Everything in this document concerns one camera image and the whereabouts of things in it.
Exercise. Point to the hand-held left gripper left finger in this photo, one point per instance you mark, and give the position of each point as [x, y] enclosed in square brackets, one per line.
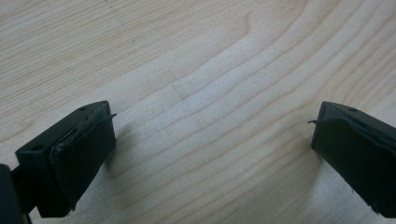
[71, 155]

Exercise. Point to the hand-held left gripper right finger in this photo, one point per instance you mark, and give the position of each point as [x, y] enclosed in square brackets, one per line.
[358, 155]

